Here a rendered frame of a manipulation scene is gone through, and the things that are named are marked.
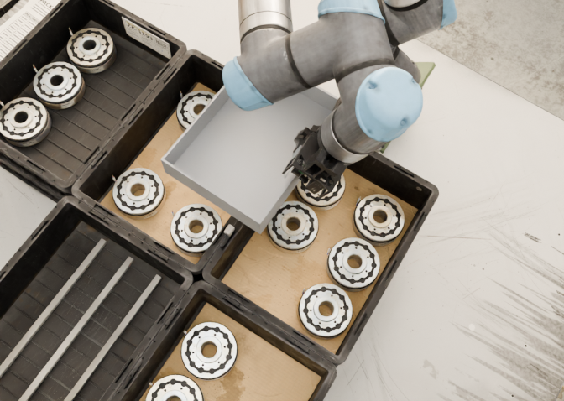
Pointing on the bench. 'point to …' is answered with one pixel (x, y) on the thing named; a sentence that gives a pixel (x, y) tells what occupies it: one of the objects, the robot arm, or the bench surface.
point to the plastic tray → (245, 153)
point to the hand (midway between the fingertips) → (305, 164)
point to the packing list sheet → (24, 21)
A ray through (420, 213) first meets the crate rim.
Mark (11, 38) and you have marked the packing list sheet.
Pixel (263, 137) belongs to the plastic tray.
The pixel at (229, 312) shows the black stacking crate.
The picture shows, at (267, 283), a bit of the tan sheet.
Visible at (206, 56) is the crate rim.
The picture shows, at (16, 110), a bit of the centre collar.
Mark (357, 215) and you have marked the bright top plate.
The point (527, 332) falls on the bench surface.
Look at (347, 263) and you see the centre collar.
